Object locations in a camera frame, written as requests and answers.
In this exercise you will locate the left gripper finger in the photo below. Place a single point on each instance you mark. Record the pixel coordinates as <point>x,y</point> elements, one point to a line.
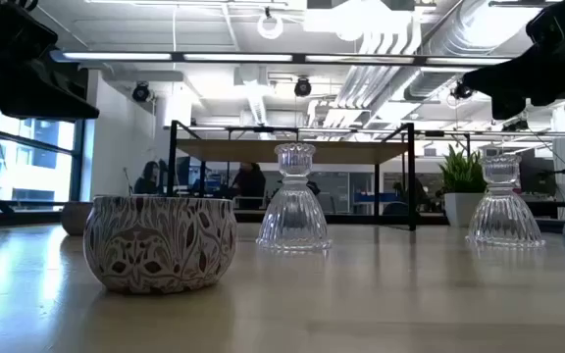
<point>32,90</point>

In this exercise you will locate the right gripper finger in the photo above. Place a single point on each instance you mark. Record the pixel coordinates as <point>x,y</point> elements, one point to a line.
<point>503,78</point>

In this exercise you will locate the beige speckled candle tin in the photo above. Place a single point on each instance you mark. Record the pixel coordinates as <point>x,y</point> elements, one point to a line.
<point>75,219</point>

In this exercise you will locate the white floral patterned candle tin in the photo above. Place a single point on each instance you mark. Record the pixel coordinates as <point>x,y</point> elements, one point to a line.
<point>160,245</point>

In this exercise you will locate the black ceiling spotlight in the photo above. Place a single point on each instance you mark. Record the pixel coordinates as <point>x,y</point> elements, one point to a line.
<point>460,91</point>
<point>302,87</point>
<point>515,125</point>
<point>140,92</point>

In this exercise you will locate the black computer monitor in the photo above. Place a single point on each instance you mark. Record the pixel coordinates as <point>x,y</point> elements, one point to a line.
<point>536,176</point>

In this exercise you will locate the green plant in white pot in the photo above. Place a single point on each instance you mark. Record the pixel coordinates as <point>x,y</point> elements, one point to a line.
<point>461,208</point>

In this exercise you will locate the person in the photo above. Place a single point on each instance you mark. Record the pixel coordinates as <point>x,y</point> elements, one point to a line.
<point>146,184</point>
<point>249,184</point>

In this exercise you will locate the silver ventilation duct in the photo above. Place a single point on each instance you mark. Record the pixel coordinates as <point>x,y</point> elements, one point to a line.
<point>464,34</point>

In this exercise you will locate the large window dark frame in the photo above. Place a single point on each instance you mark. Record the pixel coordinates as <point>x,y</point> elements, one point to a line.
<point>32,166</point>

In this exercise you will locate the wooden riser shelf black frame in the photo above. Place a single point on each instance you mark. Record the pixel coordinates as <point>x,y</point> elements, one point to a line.
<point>243,151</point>

